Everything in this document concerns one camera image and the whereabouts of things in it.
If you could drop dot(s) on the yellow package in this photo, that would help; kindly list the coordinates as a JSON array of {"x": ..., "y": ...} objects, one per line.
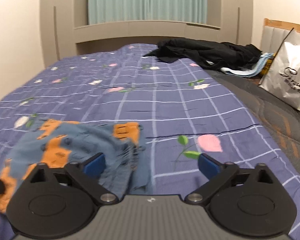
[{"x": 267, "y": 66}]

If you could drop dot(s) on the purple grid floral quilt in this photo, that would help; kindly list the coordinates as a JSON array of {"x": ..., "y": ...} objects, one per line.
[{"x": 181, "y": 107}]

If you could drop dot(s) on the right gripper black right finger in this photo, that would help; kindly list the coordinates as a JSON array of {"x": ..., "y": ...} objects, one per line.
[{"x": 247, "y": 202}]

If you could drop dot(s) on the blue orange printed pants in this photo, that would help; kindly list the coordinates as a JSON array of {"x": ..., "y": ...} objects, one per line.
[{"x": 113, "y": 154}]

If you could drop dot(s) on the beige window cabinet frame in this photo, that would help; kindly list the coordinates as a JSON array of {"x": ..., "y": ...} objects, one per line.
[{"x": 65, "y": 31}]

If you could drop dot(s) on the black clothing pile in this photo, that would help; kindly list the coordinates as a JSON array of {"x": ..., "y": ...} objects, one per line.
[{"x": 208, "y": 54}]

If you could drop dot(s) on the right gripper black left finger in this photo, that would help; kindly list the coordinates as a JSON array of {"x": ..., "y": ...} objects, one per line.
[{"x": 56, "y": 202}]

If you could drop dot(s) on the white paper shopping bag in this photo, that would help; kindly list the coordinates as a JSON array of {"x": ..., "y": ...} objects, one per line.
[{"x": 283, "y": 77}]

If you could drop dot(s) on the grey quilted mattress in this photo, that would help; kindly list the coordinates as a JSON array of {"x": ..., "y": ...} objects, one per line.
[{"x": 280, "y": 119}]

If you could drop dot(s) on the light green curtain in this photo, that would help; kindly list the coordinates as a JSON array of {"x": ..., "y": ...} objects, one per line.
[{"x": 102, "y": 11}]

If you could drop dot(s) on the padded wooden headboard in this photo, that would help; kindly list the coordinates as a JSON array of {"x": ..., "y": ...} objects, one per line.
[{"x": 274, "y": 32}]

